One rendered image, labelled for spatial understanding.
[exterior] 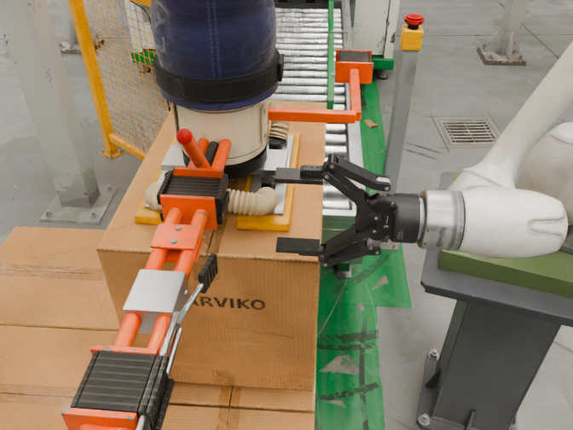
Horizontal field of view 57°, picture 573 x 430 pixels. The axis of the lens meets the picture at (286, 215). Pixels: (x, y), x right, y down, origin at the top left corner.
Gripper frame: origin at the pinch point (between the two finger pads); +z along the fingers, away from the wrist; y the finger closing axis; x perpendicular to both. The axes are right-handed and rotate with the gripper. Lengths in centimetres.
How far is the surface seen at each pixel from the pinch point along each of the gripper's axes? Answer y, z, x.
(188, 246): -1.9, 12.0, -10.9
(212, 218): 0.4, 10.6, -2.1
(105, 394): -3.2, 14.8, -34.6
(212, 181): -2.0, 11.6, 4.4
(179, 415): 60, 24, 0
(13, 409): 60, 62, -2
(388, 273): 114, -37, 104
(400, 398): 115, -37, 43
